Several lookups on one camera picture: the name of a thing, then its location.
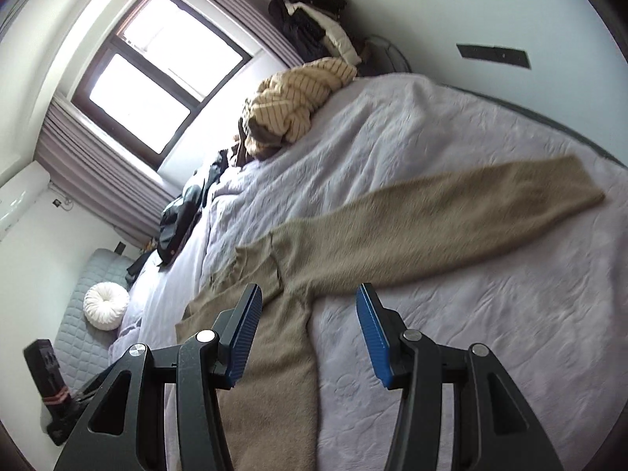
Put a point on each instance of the white air conditioner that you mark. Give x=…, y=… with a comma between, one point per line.
x=19, y=201

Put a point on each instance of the black bag on floor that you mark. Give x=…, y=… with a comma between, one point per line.
x=304, y=14

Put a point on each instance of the dark framed window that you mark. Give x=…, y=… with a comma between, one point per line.
x=157, y=73

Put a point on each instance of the mauve curtain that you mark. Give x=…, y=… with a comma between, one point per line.
x=98, y=176
x=245, y=14

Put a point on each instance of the tan knit sweater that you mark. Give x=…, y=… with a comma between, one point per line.
x=392, y=235

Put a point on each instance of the lilac quilted blanket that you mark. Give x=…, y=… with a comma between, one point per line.
x=441, y=328

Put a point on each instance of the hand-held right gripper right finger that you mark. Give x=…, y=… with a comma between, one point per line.
x=374, y=333

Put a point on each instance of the grey quilted mattress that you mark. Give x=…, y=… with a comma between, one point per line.
x=81, y=343

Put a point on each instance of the white bed sheet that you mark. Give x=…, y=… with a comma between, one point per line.
x=167, y=284

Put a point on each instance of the black jacket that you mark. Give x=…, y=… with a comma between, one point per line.
x=179, y=221

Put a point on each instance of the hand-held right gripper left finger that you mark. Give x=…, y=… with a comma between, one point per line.
x=243, y=333

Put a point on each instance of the black wall strip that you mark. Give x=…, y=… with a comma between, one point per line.
x=493, y=56

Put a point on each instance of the white round cushion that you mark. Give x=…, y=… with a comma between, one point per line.
x=105, y=306

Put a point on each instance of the cream striped cloth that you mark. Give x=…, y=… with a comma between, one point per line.
x=289, y=98

